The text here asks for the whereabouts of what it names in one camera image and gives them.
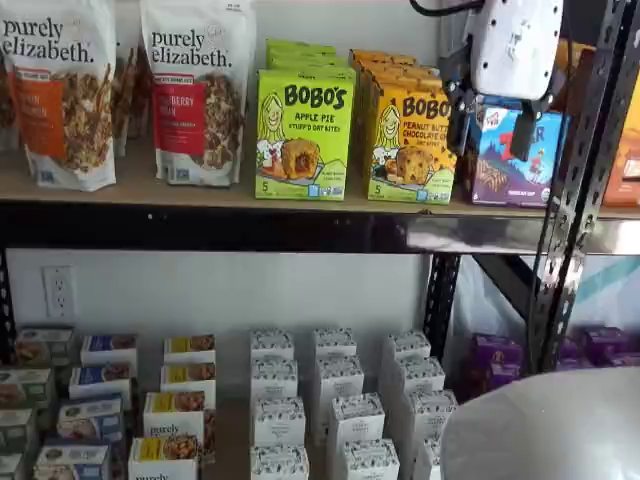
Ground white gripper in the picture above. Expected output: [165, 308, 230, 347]
[438, 0, 565, 162]

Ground orange Bobo's oat bites box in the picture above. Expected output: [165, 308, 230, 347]
[362, 69, 448, 97]
[368, 82, 459, 205]
[352, 57, 441, 77]
[348, 48, 419, 66]

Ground blue Zbar snack box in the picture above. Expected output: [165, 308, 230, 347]
[462, 94, 572, 209]

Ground large orange cookie box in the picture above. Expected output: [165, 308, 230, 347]
[554, 37, 640, 208]

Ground black metal shelf rack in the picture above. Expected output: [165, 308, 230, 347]
[0, 0, 640, 401]
[542, 0, 640, 374]

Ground green Bobo's apple pie box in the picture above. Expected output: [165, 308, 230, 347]
[264, 51, 351, 72]
[264, 38, 338, 57]
[255, 67, 358, 201]

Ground purple snack box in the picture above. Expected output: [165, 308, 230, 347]
[471, 333, 524, 367]
[581, 326, 629, 367]
[486, 359, 527, 395]
[556, 337, 592, 372]
[608, 349, 640, 370]

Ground white patterned pantry box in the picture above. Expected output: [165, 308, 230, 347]
[393, 355, 447, 397]
[248, 443, 310, 480]
[313, 328, 358, 359]
[382, 331, 433, 369]
[407, 389, 459, 441]
[328, 392, 387, 451]
[249, 328, 296, 362]
[413, 435, 447, 480]
[252, 396, 307, 449]
[249, 356, 300, 401]
[341, 438, 402, 480]
[315, 353, 366, 401]

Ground yellow granola box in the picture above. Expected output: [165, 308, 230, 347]
[159, 362, 218, 396]
[127, 435, 202, 480]
[163, 334, 218, 366]
[143, 391, 207, 442]

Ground blue granola box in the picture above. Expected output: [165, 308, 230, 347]
[33, 439, 112, 480]
[68, 362, 134, 401]
[55, 397, 124, 442]
[79, 333, 139, 367]

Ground teal granola box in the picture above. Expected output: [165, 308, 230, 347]
[0, 407, 37, 452]
[14, 327, 76, 367]
[0, 452, 27, 480]
[0, 367, 54, 410]

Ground granola bag with red label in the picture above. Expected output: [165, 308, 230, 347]
[139, 0, 257, 188]

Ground Purely Elizabeth small boxes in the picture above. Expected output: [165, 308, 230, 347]
[0, 324, 454, 480]

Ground granola bag with orange label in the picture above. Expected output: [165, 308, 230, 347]
[0, 0, 119, 193]

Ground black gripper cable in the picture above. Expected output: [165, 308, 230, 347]
[408, 0, 487, 17]

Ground white wall outlet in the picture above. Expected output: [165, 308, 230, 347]
[41, 264, 77, 320]

